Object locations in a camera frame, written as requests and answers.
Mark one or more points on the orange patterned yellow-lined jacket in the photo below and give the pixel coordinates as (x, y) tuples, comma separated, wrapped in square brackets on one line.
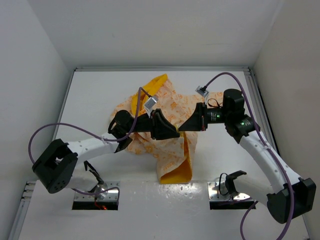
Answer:
[(174, 157)]

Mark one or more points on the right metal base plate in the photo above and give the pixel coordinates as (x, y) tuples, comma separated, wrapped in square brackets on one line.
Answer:
[(215, 196)]

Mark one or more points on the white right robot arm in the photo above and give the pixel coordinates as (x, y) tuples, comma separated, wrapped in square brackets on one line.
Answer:
[(287, 189)]

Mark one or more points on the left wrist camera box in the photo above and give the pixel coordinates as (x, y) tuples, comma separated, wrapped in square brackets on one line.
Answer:
[(151, 101)]

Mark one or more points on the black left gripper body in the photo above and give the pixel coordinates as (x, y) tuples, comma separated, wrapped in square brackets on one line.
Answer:
[(154, 126)]

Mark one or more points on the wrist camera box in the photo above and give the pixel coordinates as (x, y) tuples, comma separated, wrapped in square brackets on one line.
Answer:
[(202, 90), (151, 101)]

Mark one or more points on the aluminium frame rail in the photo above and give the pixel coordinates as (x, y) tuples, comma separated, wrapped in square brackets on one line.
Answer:
[(267, 120), (161, 68)]

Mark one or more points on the aluminium frame rail right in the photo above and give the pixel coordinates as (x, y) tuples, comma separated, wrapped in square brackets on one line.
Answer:
[(267, 120)]

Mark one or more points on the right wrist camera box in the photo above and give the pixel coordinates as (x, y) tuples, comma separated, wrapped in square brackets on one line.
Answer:
[(202, 90)]

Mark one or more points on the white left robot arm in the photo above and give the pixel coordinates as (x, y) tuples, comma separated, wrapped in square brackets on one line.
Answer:
[(66, 164)]

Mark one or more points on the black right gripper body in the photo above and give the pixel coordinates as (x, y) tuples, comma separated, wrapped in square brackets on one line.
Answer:
[(201, 122)]

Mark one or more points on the metal base plate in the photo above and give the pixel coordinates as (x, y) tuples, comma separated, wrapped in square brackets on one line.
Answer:
[(215, 196), (107, 192)]

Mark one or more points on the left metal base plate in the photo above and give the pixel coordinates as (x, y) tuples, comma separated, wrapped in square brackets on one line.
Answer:
[(107, 192)]

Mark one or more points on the aluminium frame rail back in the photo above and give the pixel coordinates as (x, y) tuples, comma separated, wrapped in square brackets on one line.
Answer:
[(161, 68)]

